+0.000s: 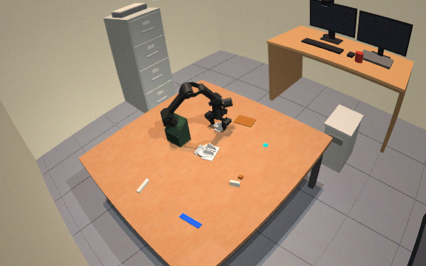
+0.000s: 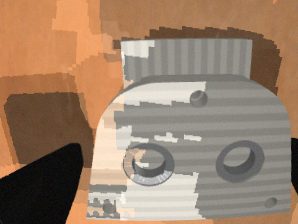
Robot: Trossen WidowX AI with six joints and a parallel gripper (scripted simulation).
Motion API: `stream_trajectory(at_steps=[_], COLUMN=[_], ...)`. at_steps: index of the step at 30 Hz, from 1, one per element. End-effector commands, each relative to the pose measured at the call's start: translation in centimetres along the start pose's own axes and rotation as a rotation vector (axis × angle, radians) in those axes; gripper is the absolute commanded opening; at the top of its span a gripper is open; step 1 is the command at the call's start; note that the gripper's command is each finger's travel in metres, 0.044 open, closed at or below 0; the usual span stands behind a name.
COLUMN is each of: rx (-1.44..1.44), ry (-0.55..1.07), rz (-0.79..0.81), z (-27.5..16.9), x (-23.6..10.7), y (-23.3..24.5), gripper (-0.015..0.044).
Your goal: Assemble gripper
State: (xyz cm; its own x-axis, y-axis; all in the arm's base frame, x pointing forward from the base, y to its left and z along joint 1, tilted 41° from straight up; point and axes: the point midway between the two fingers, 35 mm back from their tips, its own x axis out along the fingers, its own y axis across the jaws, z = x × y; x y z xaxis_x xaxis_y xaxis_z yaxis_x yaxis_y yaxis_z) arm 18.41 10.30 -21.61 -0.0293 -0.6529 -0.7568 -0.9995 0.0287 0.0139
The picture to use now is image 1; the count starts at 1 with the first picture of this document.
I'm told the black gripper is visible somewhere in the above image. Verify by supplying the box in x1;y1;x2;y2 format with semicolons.
205;109;231;131

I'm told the blue flat bar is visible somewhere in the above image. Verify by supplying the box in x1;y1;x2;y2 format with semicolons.
179;213;202;229

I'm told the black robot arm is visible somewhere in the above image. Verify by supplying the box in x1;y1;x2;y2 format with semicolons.
160;82;233;128

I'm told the orange flat plate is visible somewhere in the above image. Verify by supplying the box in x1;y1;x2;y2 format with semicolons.
233;115;257;127

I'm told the white flat bar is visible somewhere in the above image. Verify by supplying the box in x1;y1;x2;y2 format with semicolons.
137;178;149;193

